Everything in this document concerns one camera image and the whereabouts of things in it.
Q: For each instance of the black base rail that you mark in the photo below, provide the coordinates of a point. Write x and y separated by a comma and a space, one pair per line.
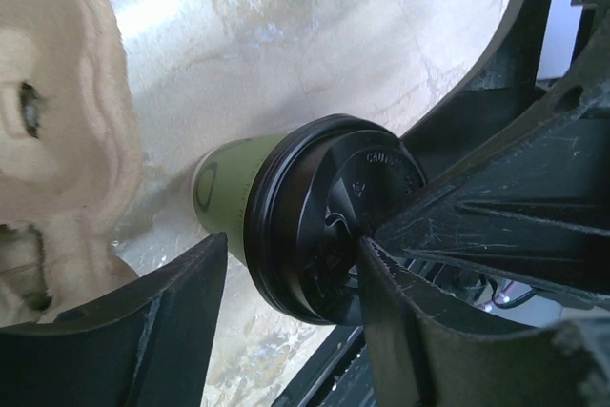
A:
337, 374

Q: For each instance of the cardboard cup carrier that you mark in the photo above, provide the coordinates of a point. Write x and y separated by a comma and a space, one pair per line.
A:
71, 159

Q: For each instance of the black coffee lid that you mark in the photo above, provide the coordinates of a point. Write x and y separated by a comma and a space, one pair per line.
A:
322, 188

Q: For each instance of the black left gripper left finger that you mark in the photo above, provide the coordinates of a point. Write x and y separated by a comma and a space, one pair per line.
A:
148, 343

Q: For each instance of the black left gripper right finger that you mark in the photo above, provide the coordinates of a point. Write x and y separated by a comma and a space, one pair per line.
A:
428, 348

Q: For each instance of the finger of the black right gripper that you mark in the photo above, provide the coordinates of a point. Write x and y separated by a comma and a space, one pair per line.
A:
493, 93
532, 203

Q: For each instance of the green paper cup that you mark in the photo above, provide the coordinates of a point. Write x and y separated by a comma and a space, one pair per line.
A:
222, 183

